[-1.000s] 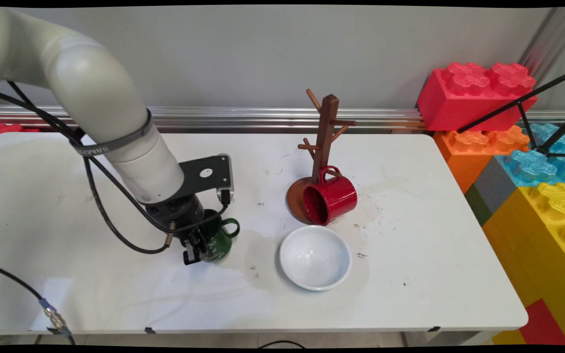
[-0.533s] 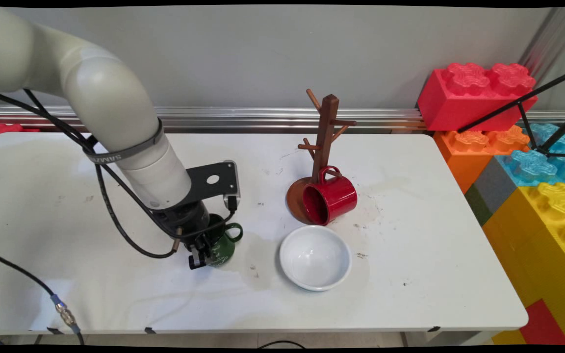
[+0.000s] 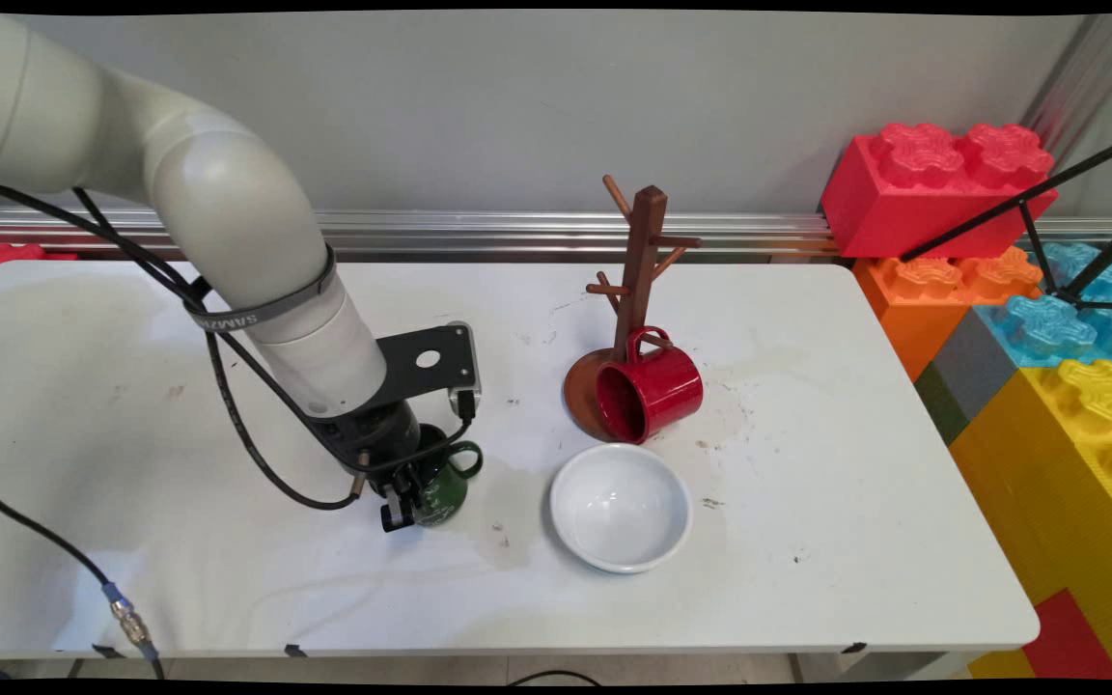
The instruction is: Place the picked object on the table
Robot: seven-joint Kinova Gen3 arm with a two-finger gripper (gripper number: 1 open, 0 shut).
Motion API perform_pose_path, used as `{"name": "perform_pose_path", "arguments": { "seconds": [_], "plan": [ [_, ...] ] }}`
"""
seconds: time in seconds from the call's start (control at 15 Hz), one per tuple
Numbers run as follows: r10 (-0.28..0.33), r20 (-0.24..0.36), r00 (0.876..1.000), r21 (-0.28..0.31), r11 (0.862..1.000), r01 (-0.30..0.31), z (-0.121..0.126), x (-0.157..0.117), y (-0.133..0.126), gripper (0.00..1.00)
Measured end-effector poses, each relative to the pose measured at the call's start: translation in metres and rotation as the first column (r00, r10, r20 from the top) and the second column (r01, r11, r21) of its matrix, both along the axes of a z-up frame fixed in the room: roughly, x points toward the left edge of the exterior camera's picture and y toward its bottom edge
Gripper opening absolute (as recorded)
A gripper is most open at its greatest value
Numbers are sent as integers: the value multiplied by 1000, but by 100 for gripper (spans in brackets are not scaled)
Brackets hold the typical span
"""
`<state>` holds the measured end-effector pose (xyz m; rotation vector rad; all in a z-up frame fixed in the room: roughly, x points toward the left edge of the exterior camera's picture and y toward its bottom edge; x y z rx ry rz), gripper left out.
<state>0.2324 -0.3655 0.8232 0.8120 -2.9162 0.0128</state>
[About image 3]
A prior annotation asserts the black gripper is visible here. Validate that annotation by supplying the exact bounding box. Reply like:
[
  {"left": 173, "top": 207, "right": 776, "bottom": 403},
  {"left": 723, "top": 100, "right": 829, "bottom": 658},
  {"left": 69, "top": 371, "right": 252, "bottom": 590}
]
[{"left": 309, "top": 400, "right": 423, "bottom": 535}]

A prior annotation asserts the black floor cable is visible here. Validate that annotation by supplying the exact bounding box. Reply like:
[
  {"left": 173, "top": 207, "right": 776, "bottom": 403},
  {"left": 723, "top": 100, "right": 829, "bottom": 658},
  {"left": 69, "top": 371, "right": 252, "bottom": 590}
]
[{"left": 506, "top": 669, "right": 605, "bottom": 687}]

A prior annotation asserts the big blue building block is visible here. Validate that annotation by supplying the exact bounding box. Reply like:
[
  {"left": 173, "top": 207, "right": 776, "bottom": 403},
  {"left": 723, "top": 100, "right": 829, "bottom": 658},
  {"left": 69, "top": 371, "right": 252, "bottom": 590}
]
[{"left": 975, "top": 239, "right": 1112, "bottom": 370}]

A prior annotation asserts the black tripod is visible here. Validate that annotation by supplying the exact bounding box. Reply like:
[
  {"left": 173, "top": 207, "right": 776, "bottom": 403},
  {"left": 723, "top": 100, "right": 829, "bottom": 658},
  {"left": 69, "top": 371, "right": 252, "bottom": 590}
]
[{"left": 898, "top": 128, "right": 1112, "bottom": 313}]

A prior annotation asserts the brown wooden mug tree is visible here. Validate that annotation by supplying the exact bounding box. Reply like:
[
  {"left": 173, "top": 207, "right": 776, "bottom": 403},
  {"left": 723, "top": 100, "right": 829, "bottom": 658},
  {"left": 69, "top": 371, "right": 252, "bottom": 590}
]
[{"left": 563, "top": 174, "right": 705, "bottom": 444}]

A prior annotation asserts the white bowl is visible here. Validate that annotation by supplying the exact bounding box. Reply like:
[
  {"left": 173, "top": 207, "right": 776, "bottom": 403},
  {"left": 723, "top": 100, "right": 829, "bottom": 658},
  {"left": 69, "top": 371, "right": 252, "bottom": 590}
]
[{"left": 548, "top": 443, "right": 693, "bottom": 576}]

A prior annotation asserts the big red building block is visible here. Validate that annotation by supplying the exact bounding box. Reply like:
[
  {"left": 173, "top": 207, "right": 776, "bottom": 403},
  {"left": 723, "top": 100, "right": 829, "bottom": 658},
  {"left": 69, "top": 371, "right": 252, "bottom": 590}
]
[{"left": 820, "top": 121, "right": 1060, "bottom": 261}]

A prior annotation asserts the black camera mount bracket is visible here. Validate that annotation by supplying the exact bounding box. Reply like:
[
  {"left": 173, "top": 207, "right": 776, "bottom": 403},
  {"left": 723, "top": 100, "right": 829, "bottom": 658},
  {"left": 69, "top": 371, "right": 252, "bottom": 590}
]
[{"left": 372, "top": 322, "right": 476, "bottom": 423}]

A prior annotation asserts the big dark green building block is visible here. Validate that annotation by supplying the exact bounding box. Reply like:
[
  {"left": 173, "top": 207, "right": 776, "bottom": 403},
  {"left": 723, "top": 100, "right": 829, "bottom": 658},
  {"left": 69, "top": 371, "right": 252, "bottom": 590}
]
[{"left": 912, "top": 361, "right": 971, "bottom": 447}]

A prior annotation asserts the flat red block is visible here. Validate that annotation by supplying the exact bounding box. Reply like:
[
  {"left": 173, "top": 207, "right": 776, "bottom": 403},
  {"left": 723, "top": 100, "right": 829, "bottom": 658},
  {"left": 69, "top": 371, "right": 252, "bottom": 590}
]
[{"left": 1020, "top": 588, "right": 1112, "bottom": 681}]

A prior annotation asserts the slanted aluminium profile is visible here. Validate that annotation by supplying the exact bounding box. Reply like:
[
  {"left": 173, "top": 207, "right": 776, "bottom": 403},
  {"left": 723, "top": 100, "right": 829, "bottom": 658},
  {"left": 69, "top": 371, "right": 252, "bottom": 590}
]
[{"left": 1018, "top": 14, "right": 1112, "bottom": 167}]

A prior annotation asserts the green enamel mug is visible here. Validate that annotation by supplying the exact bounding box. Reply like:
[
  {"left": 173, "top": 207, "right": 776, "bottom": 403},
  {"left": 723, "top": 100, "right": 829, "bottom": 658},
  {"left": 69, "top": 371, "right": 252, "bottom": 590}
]
[{"left": 410, "top": 423, "right": 486, "bottom": 530}]

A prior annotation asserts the big orange building block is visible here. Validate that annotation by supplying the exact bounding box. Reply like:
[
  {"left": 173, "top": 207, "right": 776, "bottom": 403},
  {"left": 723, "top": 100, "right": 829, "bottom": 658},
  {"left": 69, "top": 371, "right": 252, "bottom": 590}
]
[{"left": 851, "top": 245, "right": 1045, "bottom": 383}]

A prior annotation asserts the black camera cable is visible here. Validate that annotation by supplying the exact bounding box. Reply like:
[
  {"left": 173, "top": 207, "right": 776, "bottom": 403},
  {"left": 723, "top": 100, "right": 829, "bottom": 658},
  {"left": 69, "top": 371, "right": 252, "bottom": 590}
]
[{"left": 0, "top": 176, "right": 480, "bottom": 477}]

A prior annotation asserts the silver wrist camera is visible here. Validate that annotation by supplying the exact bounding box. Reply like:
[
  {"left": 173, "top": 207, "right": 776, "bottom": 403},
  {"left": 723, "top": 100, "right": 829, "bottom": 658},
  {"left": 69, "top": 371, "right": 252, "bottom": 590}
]
[{"left": 460, "top": 322, "right": 484, "bottom": 399}]

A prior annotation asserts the black cable with metal connector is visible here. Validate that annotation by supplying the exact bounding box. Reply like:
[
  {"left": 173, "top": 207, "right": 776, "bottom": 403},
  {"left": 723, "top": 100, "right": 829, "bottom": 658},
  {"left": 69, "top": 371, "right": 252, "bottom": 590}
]
[{"left": 0, "top": 482, "right": 167, "bottom": 681}]

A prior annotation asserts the horizontal aluminium rail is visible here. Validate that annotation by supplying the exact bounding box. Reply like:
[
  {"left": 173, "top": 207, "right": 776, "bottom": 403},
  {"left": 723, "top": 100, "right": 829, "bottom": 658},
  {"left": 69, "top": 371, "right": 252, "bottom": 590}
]
[{"left": 0, "top": 207, "right": 844, "bottom": 264}]

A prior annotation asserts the big yellow building block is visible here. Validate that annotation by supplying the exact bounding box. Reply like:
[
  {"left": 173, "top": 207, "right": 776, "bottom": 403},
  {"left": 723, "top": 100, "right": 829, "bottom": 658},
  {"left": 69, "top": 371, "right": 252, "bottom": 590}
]
[{"left": 946, "top": 358, "right": 1112, "bottom": 681}]

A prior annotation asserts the red enamel mug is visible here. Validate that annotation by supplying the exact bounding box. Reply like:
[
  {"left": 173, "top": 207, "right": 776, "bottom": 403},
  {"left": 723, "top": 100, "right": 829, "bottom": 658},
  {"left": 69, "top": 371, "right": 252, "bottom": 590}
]
[{"left": 595, "top": 325, "right": 706, "bottom": 446}]

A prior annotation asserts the grey printed strap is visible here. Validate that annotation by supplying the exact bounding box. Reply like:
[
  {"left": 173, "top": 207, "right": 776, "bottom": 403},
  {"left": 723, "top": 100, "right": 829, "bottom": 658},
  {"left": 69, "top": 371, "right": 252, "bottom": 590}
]
[{"left": 183, "top": 245, "right": 338, "bottom": 335}]

